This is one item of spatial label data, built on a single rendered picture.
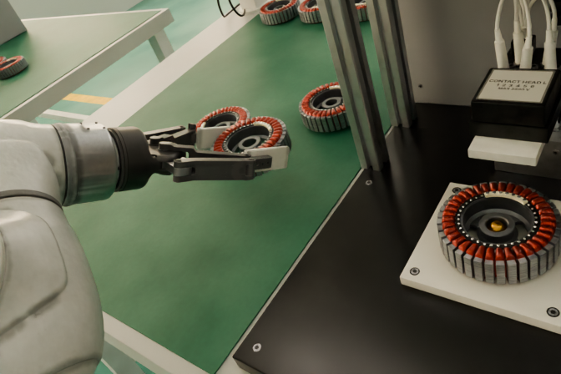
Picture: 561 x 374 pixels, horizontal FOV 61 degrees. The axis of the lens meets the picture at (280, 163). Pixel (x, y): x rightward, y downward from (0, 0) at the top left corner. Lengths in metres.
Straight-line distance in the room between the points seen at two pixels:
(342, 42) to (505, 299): 0.31
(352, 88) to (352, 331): 0.28
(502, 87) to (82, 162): 0.42
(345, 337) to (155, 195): 0.45
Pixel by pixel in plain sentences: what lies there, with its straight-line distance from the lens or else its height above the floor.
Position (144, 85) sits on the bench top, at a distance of 1.28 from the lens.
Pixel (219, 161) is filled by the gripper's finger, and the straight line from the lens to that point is 0.56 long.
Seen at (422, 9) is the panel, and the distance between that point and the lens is 0.70.
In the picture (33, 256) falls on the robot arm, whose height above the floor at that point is 0.99.
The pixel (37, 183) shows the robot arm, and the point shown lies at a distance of 0.49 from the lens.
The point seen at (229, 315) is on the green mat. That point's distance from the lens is 0.59.
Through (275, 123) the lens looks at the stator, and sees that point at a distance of 0.68.
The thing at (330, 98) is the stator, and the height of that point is 0.78.
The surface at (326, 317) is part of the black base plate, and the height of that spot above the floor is 0.77.
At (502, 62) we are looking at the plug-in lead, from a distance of 0.56.
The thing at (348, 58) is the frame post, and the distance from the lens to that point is 0.57.
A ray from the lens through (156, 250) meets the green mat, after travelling 0.73.
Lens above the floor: 1.19
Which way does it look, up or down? 35 degrees down
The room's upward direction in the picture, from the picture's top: 21 degrees counter-clockwise
